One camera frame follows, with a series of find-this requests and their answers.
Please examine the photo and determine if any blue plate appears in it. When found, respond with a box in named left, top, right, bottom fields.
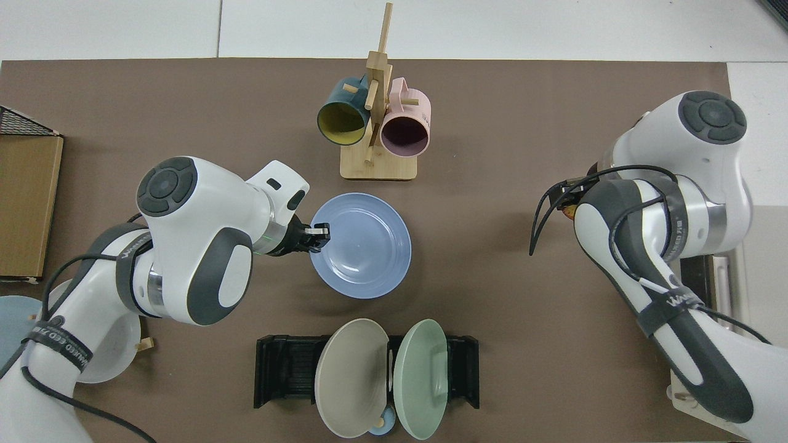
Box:
left=309, top=193, right=412, bottom=300

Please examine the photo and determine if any black dish rack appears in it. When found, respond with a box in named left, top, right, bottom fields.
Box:
left=254, top=334, right=480, bottom=410

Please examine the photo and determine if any beige plate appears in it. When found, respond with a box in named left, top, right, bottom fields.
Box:
left=315, top=318, right=390, bottom=438

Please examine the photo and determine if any pale green plate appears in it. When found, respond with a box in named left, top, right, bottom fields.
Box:
left=394, top=319, right=449, bottom=441

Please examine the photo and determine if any grey plate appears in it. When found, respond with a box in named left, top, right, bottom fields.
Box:
left=46, top=280, right=142, bottom=383

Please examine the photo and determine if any wooden cup stand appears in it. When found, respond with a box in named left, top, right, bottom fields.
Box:
left=340, top=2, right=419, bottom=181

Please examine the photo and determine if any brown table cloth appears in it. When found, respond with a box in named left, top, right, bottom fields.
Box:
left=0, top=58, right=749, bottom=443

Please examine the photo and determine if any dark blue cup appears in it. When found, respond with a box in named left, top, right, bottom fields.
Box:
left=317, top=75, right=372, bottom=146

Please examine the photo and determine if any pink cup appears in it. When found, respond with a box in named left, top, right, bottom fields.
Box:
left=380, top=78, right=431, bottom=156

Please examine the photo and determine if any small blue round thing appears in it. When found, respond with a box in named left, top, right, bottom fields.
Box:
left=368, top=407, right=398, bottom=437

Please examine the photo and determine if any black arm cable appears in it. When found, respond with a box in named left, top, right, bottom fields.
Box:
left=0, top=212, right=158, bottom=443
left=529, top=165, right=770, bottom=345

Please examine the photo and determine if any wire basket with wooden floor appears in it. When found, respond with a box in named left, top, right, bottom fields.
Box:
left=0, top=106, right=65, bottom=285

